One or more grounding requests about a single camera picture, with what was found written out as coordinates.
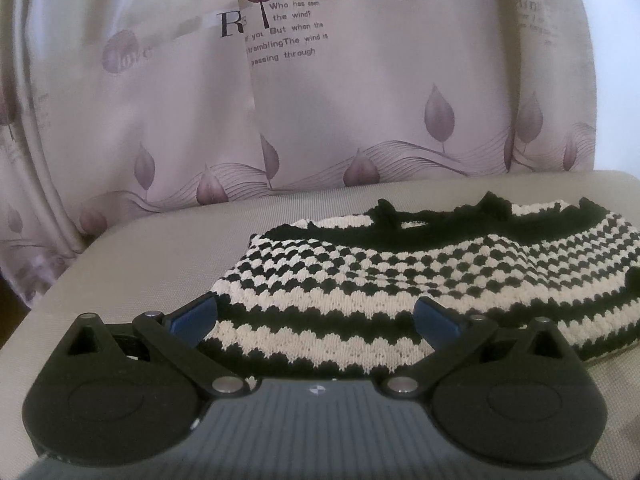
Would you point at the black and white knit top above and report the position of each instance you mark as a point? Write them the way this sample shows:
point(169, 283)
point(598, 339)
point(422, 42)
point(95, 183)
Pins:
point(400, 285)

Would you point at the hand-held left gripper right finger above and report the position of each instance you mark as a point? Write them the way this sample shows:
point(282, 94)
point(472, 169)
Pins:
point(436, 317)

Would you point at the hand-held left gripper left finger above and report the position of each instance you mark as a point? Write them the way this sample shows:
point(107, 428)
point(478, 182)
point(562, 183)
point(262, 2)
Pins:
point(192, 317)

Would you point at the pale leaf print curtain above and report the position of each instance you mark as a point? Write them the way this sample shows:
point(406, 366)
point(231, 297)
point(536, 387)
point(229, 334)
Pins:
point(300, 100)

